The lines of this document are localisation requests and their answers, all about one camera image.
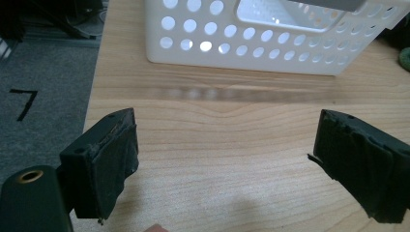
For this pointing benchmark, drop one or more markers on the white perforated plastic basket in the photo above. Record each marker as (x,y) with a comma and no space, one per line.
(225,42)

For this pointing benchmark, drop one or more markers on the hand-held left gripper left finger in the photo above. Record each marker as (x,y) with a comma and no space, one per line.
(96,161)

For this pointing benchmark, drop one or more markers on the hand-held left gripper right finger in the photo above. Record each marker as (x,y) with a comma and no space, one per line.
(364,161)

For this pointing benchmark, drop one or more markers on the green round object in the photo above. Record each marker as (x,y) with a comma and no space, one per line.
(405,59)

